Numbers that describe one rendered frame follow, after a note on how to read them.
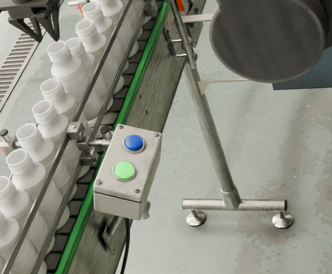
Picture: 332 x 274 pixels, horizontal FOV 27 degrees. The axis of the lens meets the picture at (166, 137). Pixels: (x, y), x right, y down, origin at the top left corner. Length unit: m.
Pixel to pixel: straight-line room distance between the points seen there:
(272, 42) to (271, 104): 2.32
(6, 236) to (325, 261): 1.38
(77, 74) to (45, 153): 0.17
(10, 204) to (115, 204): 0.16
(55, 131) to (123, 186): 0.19
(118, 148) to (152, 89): 0.42
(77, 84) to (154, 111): 0.31
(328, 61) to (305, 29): 1.20
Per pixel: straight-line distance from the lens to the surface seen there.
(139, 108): 1.45
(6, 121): 3.24
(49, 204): 1.17
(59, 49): 1.27
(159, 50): 1.57
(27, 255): 1.11
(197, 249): 2.37
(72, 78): 1.26
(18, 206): 1.11
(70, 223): 1.21
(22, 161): 1.11
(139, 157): 1.11
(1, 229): 1.07
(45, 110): 1.22
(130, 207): 1.09
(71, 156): 1.24
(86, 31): 1.34
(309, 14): 0.44
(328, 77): 1.68
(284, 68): 0.47
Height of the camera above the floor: 1.86
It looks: 42 degrees down
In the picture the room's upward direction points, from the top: 21 degrees counter-clockwise
